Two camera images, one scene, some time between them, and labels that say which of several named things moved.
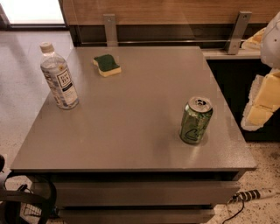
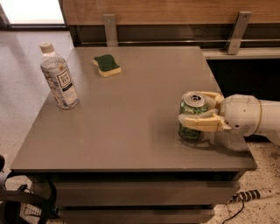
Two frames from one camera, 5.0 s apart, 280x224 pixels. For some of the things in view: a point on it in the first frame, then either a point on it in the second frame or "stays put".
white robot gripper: x=271 y=44 → x=241 y=113
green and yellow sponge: x=107 y=66 stays put
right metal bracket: x=234 y=42 stays put
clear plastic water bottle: x=56 y=72 stays put
